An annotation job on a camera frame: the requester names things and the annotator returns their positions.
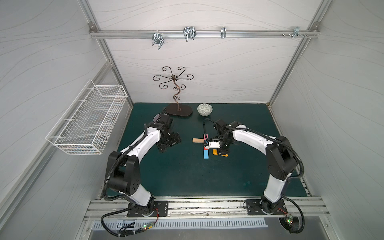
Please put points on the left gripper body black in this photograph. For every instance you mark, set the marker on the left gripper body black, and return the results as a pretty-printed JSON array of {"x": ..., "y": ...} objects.
[{"x": 169, "y": 140}]

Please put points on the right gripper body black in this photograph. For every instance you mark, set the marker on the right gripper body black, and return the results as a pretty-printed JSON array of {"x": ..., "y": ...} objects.
[{"x": 222, "y": 147}]

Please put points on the yellow block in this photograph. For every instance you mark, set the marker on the yellow block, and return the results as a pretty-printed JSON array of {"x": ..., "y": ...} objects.
[{"x": 215, "y": 152}]

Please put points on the blue block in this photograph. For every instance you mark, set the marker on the blue block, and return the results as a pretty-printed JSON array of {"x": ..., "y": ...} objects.
[{"x": 206, "y": 154}]

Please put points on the natural wood block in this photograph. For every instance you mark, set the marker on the natural wood block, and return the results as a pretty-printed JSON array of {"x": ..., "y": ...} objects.
[{"x": 200, "y": 141}]

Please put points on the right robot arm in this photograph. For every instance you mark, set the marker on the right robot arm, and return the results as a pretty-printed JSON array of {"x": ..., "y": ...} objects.
[{"x": 220, "y": 129}]

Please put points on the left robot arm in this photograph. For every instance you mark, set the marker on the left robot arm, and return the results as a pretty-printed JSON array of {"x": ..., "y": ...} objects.
[{"x": 123, "y": 174}]

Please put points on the purple bowl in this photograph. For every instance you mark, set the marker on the purple bowl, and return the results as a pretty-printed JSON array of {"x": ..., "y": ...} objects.
[{"x": 159, "y": 118}]

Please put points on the brown metal jewelry stand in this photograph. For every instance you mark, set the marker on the brown metal jewelry stand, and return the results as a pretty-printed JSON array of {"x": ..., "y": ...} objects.
[{"x": 175, "y": 81}]

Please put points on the patterned white green bowl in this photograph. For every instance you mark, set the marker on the patterned white green bowl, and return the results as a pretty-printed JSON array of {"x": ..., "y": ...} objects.
[{"x": 204, "y": 109}]

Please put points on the white vent strip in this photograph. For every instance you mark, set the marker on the white vent strip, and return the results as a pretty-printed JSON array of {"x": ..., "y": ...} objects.
[{"x": 180, "y": 224}]

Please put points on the metal clamp far left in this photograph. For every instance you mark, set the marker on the metal clamp far left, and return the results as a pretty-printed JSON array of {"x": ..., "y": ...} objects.
[{"x": 157, "y": 39}]

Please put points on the metal clamp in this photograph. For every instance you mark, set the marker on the metal clamp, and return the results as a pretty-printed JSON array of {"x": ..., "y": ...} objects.
[
  {"x": 157, "y": 39},
  {"x": 223, "y": 32},
  {"x": 189, "y": 33},
  {"x": 296, "y": 34}
]

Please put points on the aluminium crossbar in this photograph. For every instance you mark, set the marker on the aluminium crossbar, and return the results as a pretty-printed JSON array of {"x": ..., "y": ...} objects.
[{"x": 201, "y": 34}]

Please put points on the metal clamp far right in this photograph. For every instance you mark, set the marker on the metal clamp far right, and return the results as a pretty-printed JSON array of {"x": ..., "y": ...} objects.
[{"x": 296, "y": 34}]

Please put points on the white wire basket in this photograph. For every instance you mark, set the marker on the white wire basket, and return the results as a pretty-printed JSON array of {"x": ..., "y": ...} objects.
[{"x": 85, "y": 127}]

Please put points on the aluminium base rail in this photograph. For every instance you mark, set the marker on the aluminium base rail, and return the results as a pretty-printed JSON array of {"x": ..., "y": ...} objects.
[{"x": 235, "y": 207}]

